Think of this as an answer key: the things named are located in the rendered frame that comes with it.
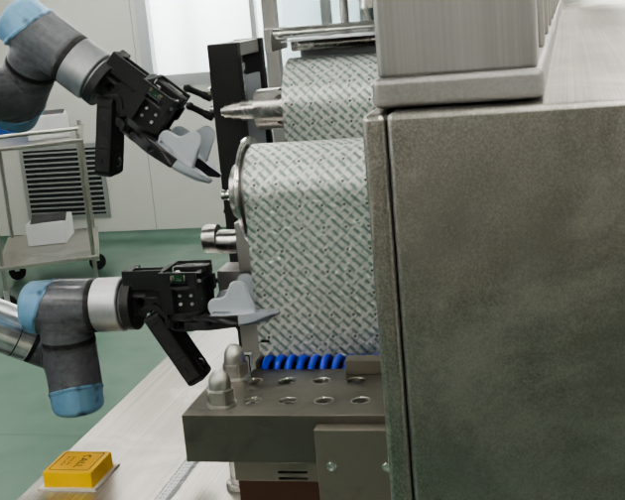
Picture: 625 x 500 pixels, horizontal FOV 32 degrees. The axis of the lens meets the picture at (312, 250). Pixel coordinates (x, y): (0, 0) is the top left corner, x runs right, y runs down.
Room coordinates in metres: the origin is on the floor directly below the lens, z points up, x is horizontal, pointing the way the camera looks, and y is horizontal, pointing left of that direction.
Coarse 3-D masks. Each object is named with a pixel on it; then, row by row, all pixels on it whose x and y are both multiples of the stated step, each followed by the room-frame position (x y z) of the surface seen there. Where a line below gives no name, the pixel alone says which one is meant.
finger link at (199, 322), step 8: (192, 320) 1.39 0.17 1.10; (200, 320) 1.38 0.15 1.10; (208, 320) 1.38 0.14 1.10; (216, 320) 1.39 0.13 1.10; (224, 320) 1.39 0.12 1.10; (232, 320) 1.39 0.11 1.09; (192, 328) 1.39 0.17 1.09; (200, 328) 1.38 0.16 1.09; (208, 328) 1.38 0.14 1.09; (216, 328) 1.38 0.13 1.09
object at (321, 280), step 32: (256, 256) 1.41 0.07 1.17; (288, 256) 1.40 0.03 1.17; (320, 256) 1.39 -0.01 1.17; (352, 256) 1.38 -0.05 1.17; (256, 288) 1.41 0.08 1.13; (288, 288) 1.40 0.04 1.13; (320, 288) 1.39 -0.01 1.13; (352, 288) 1.38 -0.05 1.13; (288, 320) 1.40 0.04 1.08; (320, 320) 1.39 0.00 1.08; (352, 320) 1.38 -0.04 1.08; (288, 352) 1.40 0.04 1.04; (320, 352) 1.39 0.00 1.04; (352, 352) 1.38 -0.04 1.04
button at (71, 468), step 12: (60, 456) 1.39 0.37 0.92; (72, 456) 1.39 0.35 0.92; (84, 456) 1.39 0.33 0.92; (96, 456) 1.38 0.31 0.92; (108, 456) 1.39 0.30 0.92; (48, 468) 1.36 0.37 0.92; (60, 468) 1.35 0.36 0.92; (72, 468) 1.35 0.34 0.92; (84, 468) 1.35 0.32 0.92; (96, 468) 1.35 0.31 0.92; (108, 468) 1.38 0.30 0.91; (48, 480) 1.35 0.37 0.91; (60, 480) 1.34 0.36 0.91; (72, 480) 1.34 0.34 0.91; (84, 480) 1.33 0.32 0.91; (96, 480) 1.34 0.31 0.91
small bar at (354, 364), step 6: (348, 360) 1.32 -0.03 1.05; (354, 360) 1.32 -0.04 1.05; (360, 360) 1.32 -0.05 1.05; (366, 360) 1.31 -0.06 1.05; (372, 360) 1.31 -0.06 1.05; (378, 360) 1.31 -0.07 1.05; (348, 366) 1.32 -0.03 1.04; (354, 366) 1.32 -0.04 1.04; (360, 366) 1.32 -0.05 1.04; (366, 366) 1.31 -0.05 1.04; (372, 366) 1.31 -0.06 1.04; (378, 366) 1.31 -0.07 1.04; (348, 372) 1.32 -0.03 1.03; (354, 372) 1.32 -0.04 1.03; (360, 372) 1.32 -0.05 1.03; (366, 372) 1.31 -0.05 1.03; (372, 372) 1.31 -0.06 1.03; (378, 372) 1.31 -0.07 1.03
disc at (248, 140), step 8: (248, 136) 1.48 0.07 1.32; (240, 144) 1.44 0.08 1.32; (248, 144) 1.47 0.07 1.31; (240, 152) 1.43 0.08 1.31; (240, 160) 1.43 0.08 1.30; (240, 168) 1.42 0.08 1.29; (240, 176) 1.42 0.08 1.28; (240, 184) 1.42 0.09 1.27; (240, 192) 1.41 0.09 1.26; (240, 200) 1.41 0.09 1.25; (240, 208) 1.41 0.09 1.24; (240, 216) 1.41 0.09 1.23; (240, 224) 1.41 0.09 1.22
